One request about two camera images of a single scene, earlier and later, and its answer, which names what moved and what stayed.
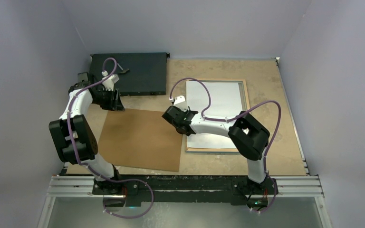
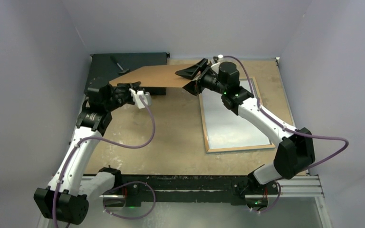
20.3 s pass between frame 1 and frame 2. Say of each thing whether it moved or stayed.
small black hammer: stayed
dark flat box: stayed
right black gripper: moved
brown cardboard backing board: moved
